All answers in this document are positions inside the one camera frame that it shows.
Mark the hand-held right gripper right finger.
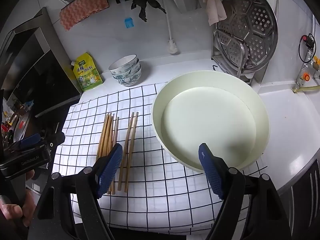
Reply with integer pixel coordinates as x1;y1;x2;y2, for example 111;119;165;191
198;142;292;240

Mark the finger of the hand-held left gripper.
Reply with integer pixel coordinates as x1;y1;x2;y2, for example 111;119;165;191
37;131;66;155
5;133;42;153

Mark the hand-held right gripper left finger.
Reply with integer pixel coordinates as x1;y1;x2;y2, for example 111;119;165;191
27;143;123;240

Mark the pile of wooden chopsticks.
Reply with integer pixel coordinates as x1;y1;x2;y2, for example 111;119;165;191
96;112;139;195

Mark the white round plastic basin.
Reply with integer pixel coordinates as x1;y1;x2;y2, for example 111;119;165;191
152;70;270;173

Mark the person's left hand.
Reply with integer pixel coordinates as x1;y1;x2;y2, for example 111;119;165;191
0;169;37;228

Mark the metal pan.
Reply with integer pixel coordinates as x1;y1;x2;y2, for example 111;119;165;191
7;109;34;145

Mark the white black checked cloth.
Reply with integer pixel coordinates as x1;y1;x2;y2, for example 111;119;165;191
51;81;269;233

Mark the black glass range hood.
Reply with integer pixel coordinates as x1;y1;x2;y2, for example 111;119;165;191
0;7;83;120

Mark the yellow seasoning pouch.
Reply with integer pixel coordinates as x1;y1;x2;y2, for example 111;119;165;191
72;52;103;92

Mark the grey cabinet front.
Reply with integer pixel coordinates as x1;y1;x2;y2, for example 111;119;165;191
277;152;320;240

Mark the orange wavy dish cloth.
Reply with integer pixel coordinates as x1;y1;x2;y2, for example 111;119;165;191
59;0;110;31

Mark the gas valve with fittings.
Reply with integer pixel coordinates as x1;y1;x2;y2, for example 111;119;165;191
292;34;320;93

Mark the blue silicone brush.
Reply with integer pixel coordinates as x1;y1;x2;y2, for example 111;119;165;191
117;0;134;28

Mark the perforated steel steamer plate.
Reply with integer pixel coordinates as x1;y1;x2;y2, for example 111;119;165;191
215;0;278;73

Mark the black hanging rag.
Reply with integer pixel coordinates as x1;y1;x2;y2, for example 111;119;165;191
131;0;167;22

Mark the pink hanging towel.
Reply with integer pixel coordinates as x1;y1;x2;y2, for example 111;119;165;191
202;0;227;26

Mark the yellow gas hose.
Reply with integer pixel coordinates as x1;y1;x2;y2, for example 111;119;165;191
292;85;320;95

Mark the white power cord with plug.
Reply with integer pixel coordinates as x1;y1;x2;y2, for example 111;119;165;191
160;0;180;55

